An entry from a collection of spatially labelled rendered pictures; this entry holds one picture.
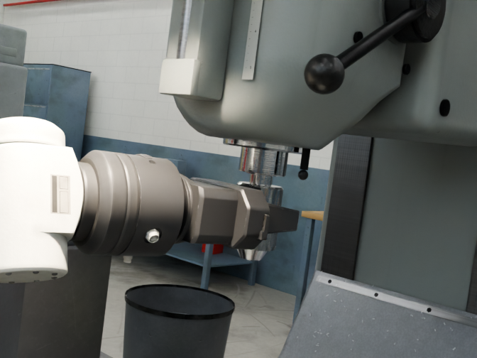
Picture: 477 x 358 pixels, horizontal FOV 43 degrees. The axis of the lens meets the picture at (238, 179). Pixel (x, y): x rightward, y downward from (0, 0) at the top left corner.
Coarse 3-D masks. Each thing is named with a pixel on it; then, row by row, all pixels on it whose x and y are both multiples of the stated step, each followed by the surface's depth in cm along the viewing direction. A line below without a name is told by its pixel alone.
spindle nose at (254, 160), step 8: (248, 152) 59; (256, 152) 59; (264, 152) 59; (272, 152) 59; (280, 152) 59; (240, 160) 60; (248, 160) 59; (256, 160) 59; (264, 160) 59; (272, 160) 59; (280, 160) 59; (240, 168) 60; (248, 168) 59; (256, 168) 59; (264, 168) 59; (272, 168) 59; (280, 168) 59; (280, 176) 60
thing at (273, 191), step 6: (246, 186) 59; (252, 186) 59; (258, 186) 59; (264, 186) 59; (270, 186) 60; (276, 186) 61; (264, 192) 59; (270, 192) 59; (276, 192) 59; (282, 192) 60
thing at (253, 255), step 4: (240, 252) 61; (244, 252) 60; (248, 252) 60; (252, 252) 60; (256, 252) 60; (260, 252) 60; (264, 252) 61; (240, 256) 61; (244, 256) 61; (248, 256) 60; (252, 256) 60; (256, 256) 60; (260, 256) 61; (256, 260) 61; (260, 260) 61
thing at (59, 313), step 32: (96, 256) 81; (0, 288) 79; (32, 288) 75; (64, 288) 78; (96, 288) 81; (0, 320) 79; (32, 320) 76; (64, 320) 79; (96, 320) 82; (0, 352) 78; (32, 352) 76; (64, 352) 79; (96, 352) 83
